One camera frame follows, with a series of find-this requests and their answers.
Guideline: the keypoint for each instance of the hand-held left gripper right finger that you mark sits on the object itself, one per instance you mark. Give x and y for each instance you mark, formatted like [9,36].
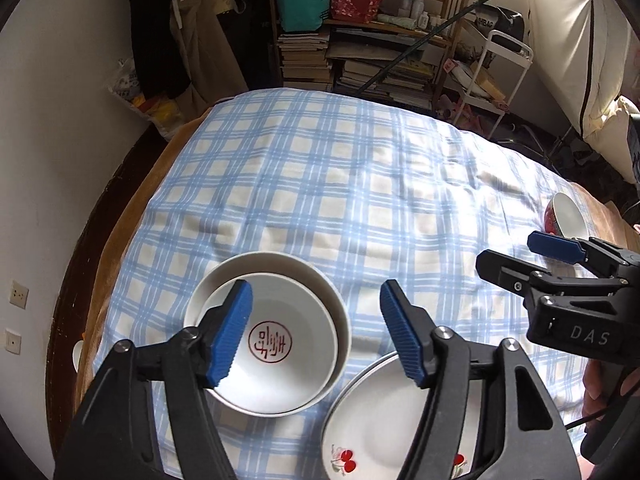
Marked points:
[400,335]

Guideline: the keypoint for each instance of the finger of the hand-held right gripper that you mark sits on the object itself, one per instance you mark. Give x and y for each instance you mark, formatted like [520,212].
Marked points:
[505,270]
[555,247]

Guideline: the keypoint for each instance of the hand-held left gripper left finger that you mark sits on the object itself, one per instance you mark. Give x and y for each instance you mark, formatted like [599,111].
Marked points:
[230,340]

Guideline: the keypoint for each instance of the small red patterned bowl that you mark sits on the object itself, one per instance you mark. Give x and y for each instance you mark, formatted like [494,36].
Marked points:
[567,215]

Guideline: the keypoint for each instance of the large red patterned bowl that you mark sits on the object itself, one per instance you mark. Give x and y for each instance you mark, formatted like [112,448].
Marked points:
[300,320]

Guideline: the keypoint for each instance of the plain white bowl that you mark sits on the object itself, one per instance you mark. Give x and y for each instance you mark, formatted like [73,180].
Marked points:
[270,262]

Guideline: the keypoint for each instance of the person's right hand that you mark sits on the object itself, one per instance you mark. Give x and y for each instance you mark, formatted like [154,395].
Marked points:
[597,385]

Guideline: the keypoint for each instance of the small white dish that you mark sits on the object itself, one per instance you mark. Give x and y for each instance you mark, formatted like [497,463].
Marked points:
[76,357]

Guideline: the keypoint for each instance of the blue plaid blanket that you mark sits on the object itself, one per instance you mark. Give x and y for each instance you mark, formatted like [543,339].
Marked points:
[325,185]

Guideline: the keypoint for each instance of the white metal cart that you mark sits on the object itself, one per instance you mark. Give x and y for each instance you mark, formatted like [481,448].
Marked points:
[520,65]

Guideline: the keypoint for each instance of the white bedding storage bag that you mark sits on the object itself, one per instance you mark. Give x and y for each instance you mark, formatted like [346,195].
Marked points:
[565,35]

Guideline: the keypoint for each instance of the pile of flat books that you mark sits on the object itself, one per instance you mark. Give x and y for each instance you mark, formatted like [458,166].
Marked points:
[390,80]

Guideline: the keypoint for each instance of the black bag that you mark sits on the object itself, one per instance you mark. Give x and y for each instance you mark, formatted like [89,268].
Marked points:
[500,25]

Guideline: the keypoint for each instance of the clear plastic bag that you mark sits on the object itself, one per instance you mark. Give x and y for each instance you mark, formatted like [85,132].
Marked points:
[145,105]

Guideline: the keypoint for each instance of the green pole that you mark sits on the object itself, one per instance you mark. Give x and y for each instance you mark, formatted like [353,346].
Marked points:
[450,17]

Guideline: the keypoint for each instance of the group of white bottles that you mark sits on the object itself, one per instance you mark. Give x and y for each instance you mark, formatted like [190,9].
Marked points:
[415,7]

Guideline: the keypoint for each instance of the stack of books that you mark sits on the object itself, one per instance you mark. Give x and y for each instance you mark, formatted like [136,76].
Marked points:
[302,62]

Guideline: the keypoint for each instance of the tan hanging trousers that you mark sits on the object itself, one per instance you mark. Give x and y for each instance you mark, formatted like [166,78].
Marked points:
[200,50]

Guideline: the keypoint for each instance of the black hanging garment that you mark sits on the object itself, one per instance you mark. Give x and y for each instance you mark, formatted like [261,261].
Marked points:
[155,50]

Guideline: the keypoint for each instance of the teal bag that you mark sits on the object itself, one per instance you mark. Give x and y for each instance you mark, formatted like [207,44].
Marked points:
[302,0]

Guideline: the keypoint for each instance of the white wall socket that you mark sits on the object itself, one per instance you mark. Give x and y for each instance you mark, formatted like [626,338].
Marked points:
[12,341]
[19,294]

